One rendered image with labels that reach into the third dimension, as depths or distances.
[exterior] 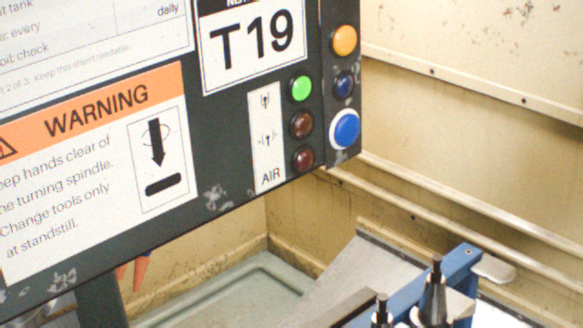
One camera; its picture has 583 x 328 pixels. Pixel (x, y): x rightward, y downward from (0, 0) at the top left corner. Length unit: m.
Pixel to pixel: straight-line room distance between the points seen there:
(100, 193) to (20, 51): 0.11
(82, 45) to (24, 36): 0.04
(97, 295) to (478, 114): 0.84
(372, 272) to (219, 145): 1.25
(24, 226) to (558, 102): 1.04
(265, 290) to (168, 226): 1.57
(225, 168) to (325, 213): 1.38
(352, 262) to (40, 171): 1.39
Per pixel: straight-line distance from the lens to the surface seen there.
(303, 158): 0.56
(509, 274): 1.10
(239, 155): 0.52
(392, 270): 1.72
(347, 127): 0.58
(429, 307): 0.96
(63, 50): 0.42
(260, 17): 0.50
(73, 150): 0.44
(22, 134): 0.42
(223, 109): 0.50
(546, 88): 1.30
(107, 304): 1.42
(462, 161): 1.49
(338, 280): 1.75
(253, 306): 2.01
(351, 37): 0.56
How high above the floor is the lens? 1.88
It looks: 29 degrees down
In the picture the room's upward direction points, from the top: 3 degrees counter-clockwise
